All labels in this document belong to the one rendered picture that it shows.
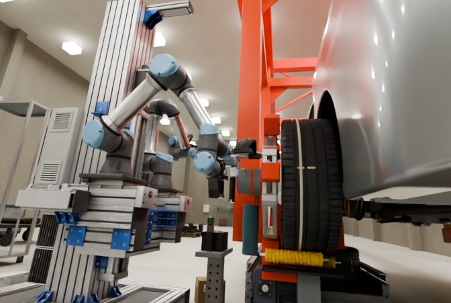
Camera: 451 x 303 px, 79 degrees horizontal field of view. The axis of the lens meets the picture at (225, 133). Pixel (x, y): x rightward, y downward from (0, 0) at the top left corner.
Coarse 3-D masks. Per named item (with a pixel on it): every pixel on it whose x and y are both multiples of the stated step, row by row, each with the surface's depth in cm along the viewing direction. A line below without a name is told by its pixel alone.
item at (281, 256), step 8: (264, 256) 122; (272, 256) 120; (280, 256) 119; (288, 256) 119; (296, 256) 118; (304, 256) 118; (312, 256) 117; (320, 256) 117; (296, 264) 119; (304, 264) 117; (312, 264) 117; (320, 264) 116
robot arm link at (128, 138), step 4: (124, 132) 133; (128, 132) 134; (124, 136) 131; (128, 136) 134; (132, 136) 136; (124, 140) 130; (128, 140) 133; (132, 140) 136; (120, 144) 128; (124, 144) 130; (128, 144) 133; (132, 144) 136; (116, 148) 127; (120, 148) 129; (124, 148) 131; (128, 148) 133; (132, 148) 137; (112, 152) 128; (116, 152) 129; (120, 152) 130; (124, 152) 131; (128, 152) 133; (128, 156) 132
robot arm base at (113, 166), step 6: (108, 156) 129; (114, 156) 129; (120, 156) 129; (126, 156) 131; (108, 162) 128; (114, 162) 127; (120, 162) 129; (126, 162) 131; (102, 168) 127; (108, 168) 126; (114, 168) 126; (120, 168) 128; (126, 168) 129; (126, 174) 128
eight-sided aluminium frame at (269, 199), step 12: (264, 144) 126; (276, 144) 125; (264, 156) 121; (276, 156) 120; (264, 192) 117; (276, 192) 116; (264, 204) 117; (276, 204) 116; (264, 216) 120; (276, 216) 119; (264, 228) 123; (276, 228) 122
